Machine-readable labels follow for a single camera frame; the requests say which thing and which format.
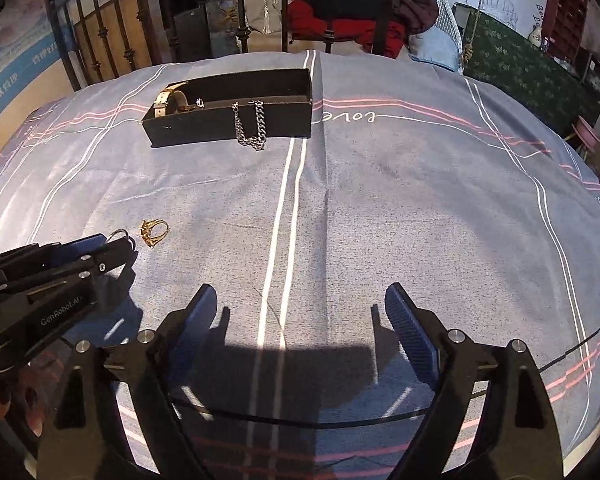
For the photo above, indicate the red wooden cabinet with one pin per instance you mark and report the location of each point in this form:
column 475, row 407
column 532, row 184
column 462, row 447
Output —
column 563, row 26

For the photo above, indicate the light blue pillow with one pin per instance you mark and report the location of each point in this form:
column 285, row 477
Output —
column 440, row 45

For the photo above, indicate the pink small stool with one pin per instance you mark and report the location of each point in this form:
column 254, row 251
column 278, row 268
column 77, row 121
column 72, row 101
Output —
column 582, row 138

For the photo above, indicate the black iron bed frame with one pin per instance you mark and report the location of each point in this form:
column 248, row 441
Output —
column 99, row 40

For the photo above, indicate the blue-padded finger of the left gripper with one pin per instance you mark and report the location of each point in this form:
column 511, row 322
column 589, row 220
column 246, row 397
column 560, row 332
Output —
column 34, row 258

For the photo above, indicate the silver plain ring hoop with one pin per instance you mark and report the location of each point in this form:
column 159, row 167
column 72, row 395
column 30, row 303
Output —
column 118, row 233

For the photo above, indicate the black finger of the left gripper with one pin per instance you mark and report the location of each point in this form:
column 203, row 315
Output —
column 86, row 260

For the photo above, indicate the red cloth on swing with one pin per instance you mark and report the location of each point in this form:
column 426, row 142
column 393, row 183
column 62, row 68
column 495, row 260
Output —
column 304, row 25

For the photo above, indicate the green patterned cloth table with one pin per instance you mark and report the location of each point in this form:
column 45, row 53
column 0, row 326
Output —
column 510, row 62

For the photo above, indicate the beige strap wristwatch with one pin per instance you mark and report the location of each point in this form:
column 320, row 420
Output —
column 172, row 100

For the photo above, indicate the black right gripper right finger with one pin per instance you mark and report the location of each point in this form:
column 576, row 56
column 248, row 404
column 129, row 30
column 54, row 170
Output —
column 517, row 435

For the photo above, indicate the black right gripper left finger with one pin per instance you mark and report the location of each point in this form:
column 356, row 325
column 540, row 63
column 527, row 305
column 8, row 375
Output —
column 83, row 435

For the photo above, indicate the blue striped bed sheet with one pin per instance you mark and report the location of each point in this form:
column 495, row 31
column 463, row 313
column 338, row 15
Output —
column 411, row 175

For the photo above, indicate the black rectangular jewelry box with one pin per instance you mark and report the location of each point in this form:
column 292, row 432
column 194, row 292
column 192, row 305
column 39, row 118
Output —
column 248, row 107

